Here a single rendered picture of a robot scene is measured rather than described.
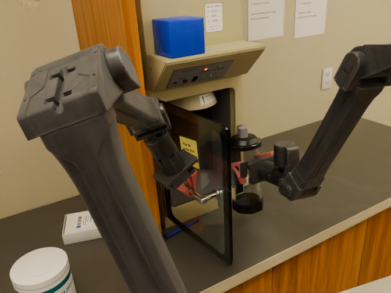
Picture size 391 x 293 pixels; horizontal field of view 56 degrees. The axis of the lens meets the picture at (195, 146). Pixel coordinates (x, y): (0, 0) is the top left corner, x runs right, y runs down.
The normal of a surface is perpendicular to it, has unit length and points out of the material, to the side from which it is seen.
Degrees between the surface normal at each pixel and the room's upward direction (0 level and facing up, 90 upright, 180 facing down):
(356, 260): 90
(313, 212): 0
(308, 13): 90
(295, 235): 0
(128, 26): 90
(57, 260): 0
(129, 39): 90
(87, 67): 22
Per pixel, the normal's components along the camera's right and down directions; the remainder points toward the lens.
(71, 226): -0.06, -0.91
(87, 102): 0.06, 0.30
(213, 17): 0.51, 0.33
